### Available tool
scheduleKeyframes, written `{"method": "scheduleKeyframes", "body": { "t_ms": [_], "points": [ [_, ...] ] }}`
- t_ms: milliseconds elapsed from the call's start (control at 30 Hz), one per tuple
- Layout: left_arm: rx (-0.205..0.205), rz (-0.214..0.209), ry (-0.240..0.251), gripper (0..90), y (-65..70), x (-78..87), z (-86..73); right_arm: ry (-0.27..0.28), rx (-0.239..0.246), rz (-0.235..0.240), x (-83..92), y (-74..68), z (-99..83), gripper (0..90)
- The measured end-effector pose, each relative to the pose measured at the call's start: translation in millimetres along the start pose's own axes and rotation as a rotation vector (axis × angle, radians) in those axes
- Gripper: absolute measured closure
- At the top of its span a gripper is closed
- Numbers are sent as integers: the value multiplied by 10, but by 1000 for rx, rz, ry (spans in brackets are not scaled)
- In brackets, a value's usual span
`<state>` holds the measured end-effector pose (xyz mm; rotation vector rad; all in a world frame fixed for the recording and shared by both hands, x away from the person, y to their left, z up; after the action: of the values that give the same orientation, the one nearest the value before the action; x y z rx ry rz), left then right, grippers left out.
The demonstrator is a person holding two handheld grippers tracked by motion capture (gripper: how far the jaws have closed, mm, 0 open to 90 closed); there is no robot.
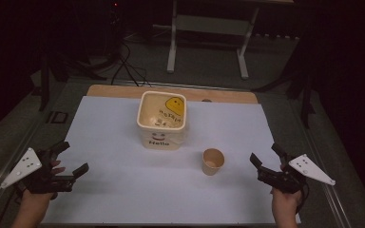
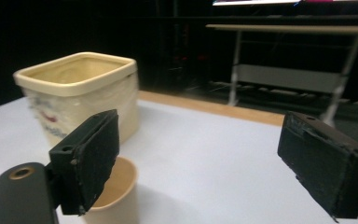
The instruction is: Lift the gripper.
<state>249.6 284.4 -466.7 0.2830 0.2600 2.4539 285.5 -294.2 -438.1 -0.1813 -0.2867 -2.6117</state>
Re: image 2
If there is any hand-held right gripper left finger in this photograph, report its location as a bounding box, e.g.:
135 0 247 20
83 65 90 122
48 108 120 217

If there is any monitor screen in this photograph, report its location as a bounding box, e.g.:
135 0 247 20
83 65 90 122
212 0 358 7

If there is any beige paper cup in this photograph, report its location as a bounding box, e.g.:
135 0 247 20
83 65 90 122
81 156 139 224

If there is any cream rectangular plastic tub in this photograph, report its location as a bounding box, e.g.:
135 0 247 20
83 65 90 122
12 51 140 148

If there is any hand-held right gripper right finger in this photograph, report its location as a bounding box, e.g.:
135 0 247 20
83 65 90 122
277 110 358 220

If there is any white-legged folding table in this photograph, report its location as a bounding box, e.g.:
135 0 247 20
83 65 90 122
205 23 358 128

